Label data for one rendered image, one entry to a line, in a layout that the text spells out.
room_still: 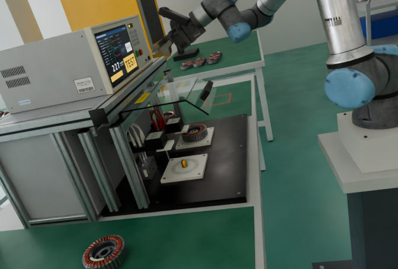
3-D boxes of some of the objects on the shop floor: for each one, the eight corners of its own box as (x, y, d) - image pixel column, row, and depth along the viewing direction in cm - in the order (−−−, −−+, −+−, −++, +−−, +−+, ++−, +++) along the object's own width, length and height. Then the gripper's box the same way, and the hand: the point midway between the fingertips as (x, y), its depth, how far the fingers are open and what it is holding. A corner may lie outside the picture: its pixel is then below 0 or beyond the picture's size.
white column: (76, 118, 512) (-21, -118, 395) (61, 130, 471) (-52, -130, 355) (50, 122, 524) (-52, -105, 407) (34, 134, 483) (-85, -115, 366)
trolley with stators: (397, 70, 367) (396, -22, 331) (446, 98, 275) (453, -24, 239) (343, 80, 380) (336, -7, 345) (373, 110, 289) (368, -4, 253)
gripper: (204, 32, 109) (160, 68, 116) (207, 29, 117) (166, 62, 124) (189, 12, 107) (145, 50, 114) (193, 10, 115) (151, 45, 123)
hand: (153, 48), depth 118 cm, fingers closed
